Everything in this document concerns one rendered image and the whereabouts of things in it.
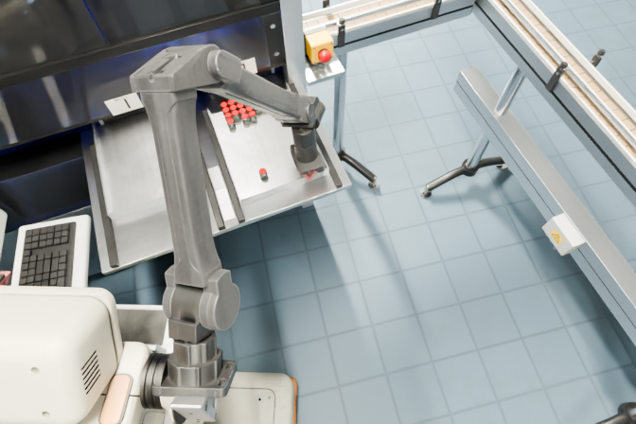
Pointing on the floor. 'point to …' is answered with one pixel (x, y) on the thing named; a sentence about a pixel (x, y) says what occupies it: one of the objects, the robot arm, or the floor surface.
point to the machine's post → (291, 15)
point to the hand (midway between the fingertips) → (309, 177)
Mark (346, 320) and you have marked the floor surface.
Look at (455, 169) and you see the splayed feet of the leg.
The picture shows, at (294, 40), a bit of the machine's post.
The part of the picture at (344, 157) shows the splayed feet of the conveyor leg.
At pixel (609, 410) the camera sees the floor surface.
